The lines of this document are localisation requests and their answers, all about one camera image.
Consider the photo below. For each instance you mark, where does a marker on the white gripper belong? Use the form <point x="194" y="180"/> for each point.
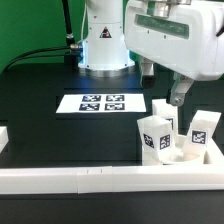
<point x="190" y="41"/>

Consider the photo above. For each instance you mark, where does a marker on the white round stool seat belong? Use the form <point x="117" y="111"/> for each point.
<point x="177" y="158"/>

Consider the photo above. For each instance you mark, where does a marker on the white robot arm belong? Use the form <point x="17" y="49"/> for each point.
<point x="104" y="48"/>

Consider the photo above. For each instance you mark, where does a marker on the white marker tag sheet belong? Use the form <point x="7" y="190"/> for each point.
<point x="101" y="103"/>

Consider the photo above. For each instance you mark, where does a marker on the white front fence bar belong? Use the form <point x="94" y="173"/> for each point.
<point x="110" y="179"/>

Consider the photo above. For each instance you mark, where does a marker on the white left fence bar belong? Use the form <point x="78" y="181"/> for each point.
<point x="3" y="137"/>

